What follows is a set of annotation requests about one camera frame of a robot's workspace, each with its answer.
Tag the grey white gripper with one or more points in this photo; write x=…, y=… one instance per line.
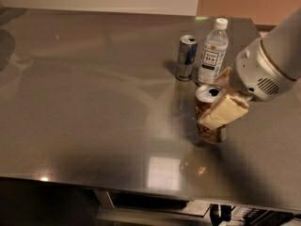
x=256, y=70

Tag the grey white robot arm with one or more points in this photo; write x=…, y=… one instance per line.
x=283, y=46

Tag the blue silver energy drink can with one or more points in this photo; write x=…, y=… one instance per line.
x=186, y=57

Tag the clear plastic water bottle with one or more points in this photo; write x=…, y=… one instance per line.
x=214, y=49

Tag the dark equipment under table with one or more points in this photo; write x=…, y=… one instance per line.
x=225, y=215

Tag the metal drawer under table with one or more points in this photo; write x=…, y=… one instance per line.
x=149, y=209

